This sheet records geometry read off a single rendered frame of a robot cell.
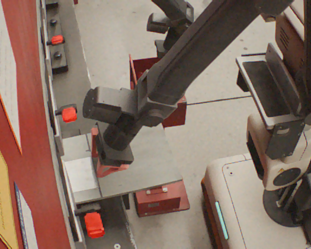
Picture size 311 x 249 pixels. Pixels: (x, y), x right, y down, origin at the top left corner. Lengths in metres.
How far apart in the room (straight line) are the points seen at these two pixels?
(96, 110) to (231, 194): 1.09
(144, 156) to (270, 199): 0.94
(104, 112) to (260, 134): 0.65
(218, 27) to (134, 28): 2.35
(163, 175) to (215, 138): 1.35
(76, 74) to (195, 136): 1.08
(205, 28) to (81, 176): 0.50
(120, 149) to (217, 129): 1.49
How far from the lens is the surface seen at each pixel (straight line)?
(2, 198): 0.17
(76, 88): 1.30
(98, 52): 2.74
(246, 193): 1.79
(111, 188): 0.93
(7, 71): 0.26
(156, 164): 0.96
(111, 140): 0.85
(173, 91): 0.71
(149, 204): 1.93
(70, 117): 0.65
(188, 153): 2.21
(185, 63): 0.65
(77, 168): 0.97
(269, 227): 1.74
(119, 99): 0.78
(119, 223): 1.03
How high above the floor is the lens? 1.80
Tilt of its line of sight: 51 degrees down
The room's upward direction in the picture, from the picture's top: 1 degrees clockwise
